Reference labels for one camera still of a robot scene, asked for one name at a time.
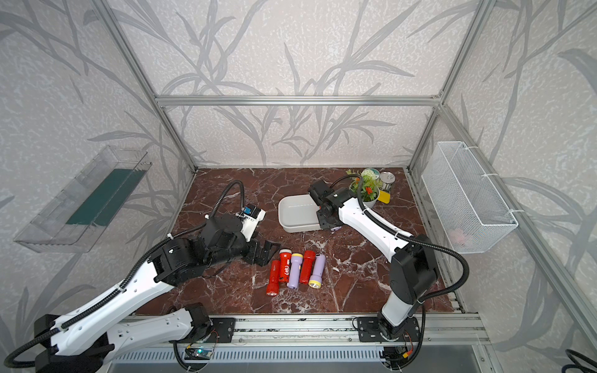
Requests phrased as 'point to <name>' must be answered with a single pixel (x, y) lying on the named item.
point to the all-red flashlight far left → (274, 278)
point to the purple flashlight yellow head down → (315, 279)
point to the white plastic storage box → (298, 213)
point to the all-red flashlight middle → (307, 266)
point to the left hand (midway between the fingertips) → (270, 242)
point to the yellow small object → (383, 196)
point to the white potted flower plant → (370, 186)
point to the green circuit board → (198, 353)
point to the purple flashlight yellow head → (296, 262)
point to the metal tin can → (386, 179)
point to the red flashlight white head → (285, 256)
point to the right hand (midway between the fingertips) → (331, 219)
